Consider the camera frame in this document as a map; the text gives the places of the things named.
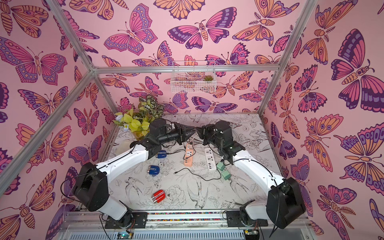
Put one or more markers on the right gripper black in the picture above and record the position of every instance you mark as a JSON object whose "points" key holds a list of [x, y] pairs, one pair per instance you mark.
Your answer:
{"points": [[205, 132]]}

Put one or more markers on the orange power strip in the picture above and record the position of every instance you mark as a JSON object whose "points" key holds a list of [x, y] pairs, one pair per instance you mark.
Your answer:
{"points": [[188, 158]]}

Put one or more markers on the aluminium cage frame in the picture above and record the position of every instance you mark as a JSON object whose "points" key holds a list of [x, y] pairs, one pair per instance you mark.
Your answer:
{"points": [[24, 155]]}

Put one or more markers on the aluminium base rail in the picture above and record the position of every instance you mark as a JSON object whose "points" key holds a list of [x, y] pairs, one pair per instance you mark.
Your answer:
{"points": [[181, 225]]}

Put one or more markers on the small green succulent plant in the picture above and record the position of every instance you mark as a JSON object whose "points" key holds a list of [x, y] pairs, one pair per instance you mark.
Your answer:
{"points": [[208, 78]]}

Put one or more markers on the white power strip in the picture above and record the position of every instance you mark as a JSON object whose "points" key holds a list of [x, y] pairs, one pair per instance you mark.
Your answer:
{"points": [[211, 164]]}

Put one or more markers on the amber glass vase with plants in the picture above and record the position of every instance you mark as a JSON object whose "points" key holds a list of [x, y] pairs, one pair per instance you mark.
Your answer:
{"points": [[137, 121]]}

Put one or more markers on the white wire wall basket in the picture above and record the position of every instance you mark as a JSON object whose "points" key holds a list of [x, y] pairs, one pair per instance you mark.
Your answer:
{"points": [[188, 76]]}

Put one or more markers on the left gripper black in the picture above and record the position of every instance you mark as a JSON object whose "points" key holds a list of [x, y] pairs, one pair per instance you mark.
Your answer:
{"points": [[181, 133]]}

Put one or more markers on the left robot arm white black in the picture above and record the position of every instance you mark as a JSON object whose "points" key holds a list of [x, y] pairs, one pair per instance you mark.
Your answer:
{"points": [[92, 184]]}

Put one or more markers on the green charger adapter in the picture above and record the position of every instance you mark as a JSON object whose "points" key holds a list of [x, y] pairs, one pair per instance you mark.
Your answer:
{"points": [[226, 175], [220, 166]]}

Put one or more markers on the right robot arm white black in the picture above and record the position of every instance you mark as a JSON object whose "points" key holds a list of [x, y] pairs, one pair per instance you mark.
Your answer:
{"points": [[284, 202]]}

